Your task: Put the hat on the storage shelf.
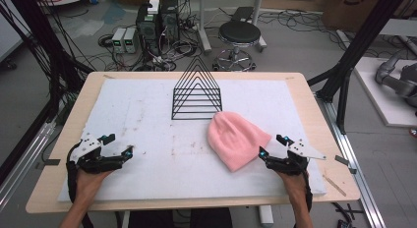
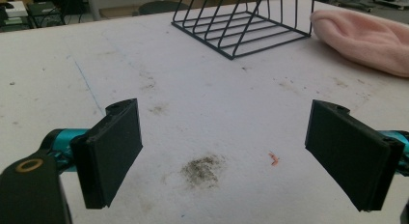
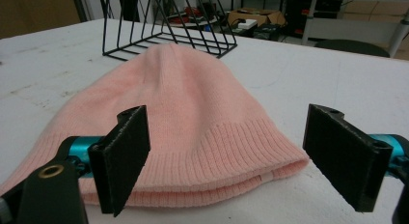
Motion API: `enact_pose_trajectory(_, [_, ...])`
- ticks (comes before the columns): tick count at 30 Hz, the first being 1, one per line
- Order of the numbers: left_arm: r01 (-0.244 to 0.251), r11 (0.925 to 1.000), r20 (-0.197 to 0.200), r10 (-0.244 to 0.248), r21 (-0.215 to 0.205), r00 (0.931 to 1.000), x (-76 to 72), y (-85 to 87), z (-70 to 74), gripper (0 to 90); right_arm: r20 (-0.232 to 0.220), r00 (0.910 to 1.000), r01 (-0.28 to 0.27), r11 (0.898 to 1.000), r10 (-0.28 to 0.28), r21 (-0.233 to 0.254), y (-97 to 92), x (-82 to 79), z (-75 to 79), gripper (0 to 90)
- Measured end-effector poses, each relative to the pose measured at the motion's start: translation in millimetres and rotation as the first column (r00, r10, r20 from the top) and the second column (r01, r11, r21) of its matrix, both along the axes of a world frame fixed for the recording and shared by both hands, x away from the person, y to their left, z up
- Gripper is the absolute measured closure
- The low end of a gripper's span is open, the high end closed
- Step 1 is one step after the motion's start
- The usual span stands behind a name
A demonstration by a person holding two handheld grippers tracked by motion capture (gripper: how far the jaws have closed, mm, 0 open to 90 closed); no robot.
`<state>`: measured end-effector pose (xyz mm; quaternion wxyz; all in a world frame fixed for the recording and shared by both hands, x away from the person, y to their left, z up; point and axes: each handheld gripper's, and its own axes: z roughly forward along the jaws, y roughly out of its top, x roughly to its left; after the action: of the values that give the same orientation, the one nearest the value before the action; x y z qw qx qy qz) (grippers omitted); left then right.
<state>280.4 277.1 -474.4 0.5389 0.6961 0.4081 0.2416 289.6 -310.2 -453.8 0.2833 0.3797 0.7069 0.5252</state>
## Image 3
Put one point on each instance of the pink knit hat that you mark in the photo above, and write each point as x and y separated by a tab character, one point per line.
193	114

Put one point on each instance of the white-legged background table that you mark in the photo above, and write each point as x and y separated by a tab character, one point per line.
353	32

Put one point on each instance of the small white box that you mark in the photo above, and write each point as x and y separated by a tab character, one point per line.
247	23

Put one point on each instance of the brown board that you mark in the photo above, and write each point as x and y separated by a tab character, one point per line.
35	11

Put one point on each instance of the black round stool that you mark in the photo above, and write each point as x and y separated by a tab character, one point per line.
352	47

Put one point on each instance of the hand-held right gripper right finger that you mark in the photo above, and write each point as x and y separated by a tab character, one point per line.
347	156

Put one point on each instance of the open cardboard box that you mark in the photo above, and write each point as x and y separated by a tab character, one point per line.
257	16

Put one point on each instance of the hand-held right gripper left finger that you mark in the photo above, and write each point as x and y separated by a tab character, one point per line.
119	159

